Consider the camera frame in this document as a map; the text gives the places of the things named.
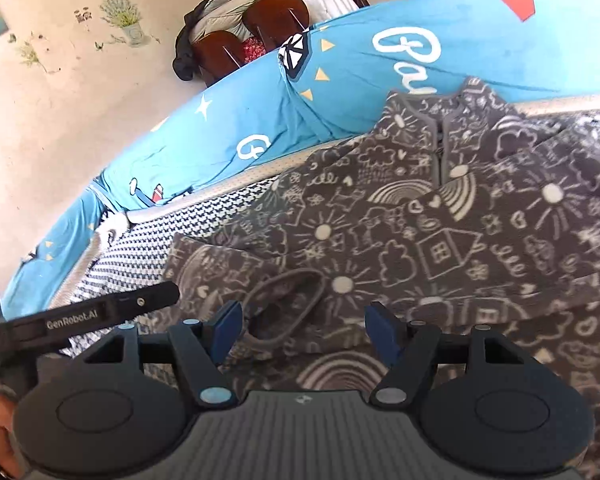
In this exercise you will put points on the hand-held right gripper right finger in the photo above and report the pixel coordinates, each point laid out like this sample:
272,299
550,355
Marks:
385,332

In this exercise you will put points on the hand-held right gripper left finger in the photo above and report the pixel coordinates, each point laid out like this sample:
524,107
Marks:
227,330

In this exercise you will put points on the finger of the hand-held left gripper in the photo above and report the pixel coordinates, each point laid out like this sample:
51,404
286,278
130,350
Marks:
152,297

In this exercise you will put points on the pile of coats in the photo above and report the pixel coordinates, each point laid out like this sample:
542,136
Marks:
215,10

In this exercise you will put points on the white knitted cloth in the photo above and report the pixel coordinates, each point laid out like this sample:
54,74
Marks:
105,237

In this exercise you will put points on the lavender wall decal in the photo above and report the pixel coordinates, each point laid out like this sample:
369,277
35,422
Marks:
125,17

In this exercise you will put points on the houndstooth sofa seat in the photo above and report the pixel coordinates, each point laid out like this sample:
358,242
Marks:
140,245

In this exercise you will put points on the red floral cushion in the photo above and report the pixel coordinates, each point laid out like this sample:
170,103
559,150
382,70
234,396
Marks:
254,49

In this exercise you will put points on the dining table white tablecloth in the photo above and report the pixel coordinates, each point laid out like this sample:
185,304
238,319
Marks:
330,2

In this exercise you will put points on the grey doodle-print fleece jacket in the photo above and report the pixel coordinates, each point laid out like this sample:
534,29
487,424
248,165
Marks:
430,240

